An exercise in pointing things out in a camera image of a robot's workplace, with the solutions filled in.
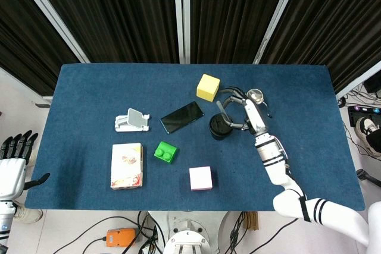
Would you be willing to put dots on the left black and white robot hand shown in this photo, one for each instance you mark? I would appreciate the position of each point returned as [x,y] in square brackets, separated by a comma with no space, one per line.
[13,164]

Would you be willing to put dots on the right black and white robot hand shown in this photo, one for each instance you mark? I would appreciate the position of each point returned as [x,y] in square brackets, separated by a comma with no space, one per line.
[255,117]

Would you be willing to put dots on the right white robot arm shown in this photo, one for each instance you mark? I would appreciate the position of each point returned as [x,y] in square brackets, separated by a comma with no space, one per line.
[276,167]

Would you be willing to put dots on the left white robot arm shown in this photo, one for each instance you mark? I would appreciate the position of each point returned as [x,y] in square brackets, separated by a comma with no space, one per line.
[5,218]

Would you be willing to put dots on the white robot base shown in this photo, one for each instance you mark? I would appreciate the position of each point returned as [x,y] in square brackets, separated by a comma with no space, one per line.
[190,236]

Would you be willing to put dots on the black lidded coffee cup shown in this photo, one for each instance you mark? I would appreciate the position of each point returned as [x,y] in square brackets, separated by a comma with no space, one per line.
[218,130]

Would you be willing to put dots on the yellow foam cube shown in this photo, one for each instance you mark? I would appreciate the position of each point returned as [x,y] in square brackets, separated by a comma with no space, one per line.
[208,87]

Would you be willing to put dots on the black smartphone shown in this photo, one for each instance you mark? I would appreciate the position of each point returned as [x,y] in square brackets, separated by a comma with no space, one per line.
[182,117]

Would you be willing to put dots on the black power strip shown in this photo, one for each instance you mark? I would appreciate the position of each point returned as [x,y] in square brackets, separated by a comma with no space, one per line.
[357,114]

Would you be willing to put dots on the wooden block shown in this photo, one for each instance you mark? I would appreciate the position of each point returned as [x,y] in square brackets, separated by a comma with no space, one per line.
[251,220]

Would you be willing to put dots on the blue table cloth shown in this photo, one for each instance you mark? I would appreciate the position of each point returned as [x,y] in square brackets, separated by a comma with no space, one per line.
[89,93]

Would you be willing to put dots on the black and white sneaker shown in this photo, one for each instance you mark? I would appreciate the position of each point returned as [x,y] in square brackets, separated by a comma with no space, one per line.
[367,135]

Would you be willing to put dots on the white folding phone stand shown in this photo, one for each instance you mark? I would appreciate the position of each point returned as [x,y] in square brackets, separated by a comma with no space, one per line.
[135,118]

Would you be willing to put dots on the black stand foot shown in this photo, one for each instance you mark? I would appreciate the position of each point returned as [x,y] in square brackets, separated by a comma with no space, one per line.
[366,175]

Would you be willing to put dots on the orange box device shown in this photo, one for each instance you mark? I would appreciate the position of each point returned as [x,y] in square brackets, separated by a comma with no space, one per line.
[120,237]

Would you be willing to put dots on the dark pleated curtain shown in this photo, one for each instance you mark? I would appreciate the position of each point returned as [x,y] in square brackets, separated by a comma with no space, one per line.
[125,13]

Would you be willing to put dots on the white frame post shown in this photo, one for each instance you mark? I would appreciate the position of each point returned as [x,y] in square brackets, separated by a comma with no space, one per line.
[50,16]
[278,16]
[360,80]
[182,16]

